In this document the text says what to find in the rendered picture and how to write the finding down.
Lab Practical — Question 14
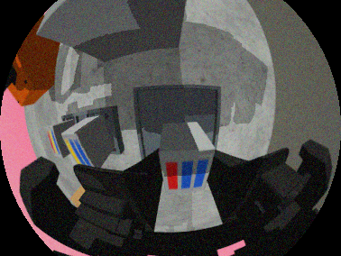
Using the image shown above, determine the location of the beige flat panel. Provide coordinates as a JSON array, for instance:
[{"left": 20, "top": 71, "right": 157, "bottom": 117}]
[{"left": 247, "top": 0, "right": 341, "bottom": 211}]

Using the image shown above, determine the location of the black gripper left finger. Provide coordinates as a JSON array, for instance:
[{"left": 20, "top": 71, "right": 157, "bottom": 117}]
[{"left": 73, "top": 149, "right": 163, "bottom": 231}]

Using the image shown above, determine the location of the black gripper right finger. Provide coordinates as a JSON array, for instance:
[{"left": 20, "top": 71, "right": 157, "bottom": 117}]
[{"left": 207, "top": 147, "right": 290, "bottom": 223}]

